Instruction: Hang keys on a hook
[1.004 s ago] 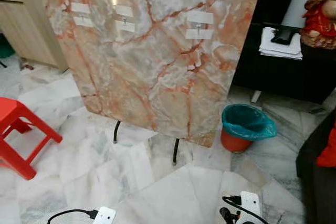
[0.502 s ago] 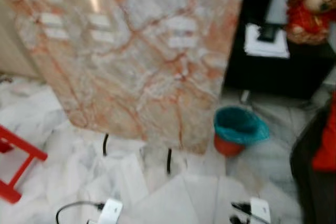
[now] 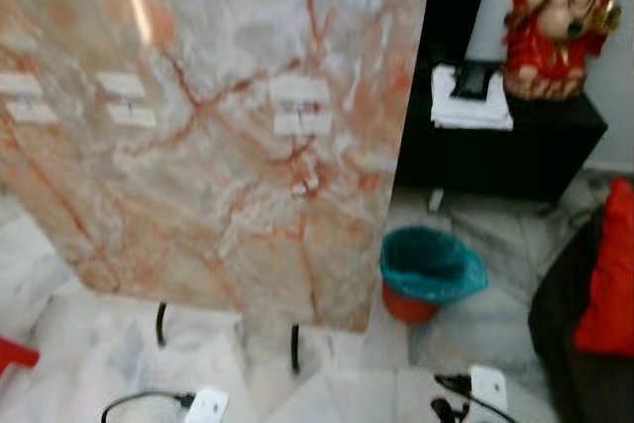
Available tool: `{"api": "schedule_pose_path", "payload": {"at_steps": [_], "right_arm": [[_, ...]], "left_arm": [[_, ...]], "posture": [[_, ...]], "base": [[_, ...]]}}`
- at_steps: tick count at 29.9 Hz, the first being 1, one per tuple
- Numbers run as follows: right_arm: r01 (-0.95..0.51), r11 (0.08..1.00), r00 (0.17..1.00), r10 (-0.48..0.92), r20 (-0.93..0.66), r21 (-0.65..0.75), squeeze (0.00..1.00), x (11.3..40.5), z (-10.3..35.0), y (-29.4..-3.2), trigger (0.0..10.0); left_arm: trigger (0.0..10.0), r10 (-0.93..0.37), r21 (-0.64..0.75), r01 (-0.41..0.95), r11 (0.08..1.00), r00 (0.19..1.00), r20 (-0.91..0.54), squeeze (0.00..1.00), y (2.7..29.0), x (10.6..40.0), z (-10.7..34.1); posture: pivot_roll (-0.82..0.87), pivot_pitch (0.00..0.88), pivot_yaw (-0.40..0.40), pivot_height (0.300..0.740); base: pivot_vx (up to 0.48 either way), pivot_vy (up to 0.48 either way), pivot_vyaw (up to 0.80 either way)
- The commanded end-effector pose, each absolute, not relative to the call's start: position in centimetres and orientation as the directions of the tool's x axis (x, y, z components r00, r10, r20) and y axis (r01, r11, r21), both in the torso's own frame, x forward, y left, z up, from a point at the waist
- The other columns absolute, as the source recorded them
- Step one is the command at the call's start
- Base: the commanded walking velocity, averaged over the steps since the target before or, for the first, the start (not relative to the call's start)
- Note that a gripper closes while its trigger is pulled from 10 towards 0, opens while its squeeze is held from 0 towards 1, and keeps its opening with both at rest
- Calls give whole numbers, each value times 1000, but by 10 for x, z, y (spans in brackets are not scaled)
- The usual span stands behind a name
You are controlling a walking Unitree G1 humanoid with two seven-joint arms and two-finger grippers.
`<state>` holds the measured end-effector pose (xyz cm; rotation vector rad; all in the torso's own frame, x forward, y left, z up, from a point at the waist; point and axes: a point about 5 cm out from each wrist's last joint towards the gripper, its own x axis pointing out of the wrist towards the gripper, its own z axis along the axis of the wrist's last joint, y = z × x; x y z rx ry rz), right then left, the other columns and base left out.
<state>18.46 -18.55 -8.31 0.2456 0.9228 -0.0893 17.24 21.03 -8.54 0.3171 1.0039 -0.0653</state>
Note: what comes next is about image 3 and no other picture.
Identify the dark brown sofa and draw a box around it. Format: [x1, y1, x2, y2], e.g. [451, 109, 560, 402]
[527, 203, 634, 423]

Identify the black metal table leg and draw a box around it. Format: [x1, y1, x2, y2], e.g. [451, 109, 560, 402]
[289, 323, 304, 377]
[155, 301, 170, 349]

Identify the red cushion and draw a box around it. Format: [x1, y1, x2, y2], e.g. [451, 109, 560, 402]
[572, 176, 634, 358]

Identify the small black cabinet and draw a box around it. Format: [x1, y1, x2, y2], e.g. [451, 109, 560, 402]
[393, 60, 611, 205]

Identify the white paper stack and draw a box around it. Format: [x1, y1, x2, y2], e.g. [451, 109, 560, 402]
[430, 62, 515, 133]

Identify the marble pattern table top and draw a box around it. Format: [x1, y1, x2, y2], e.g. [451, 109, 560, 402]
[0, 0, 433, 336]

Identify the black device on papers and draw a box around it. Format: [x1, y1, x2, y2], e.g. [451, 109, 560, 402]
[450, 60, 502, 100]

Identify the red laughing buddha statue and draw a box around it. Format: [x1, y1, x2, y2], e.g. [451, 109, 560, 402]
[502, 0, 631, 103]

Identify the red plastic stool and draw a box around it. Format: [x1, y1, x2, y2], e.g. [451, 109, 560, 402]
[0, 335, 42, 378]

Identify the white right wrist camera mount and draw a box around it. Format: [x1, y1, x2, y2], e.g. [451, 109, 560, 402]
[468, 365, 510, 423]

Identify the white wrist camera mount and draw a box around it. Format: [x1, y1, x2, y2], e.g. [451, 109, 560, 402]
[468, 365, 510, 423]
[182, 385, 232, 423]

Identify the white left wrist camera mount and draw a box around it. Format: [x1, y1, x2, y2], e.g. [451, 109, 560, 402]
[182, 385, 232, 423]

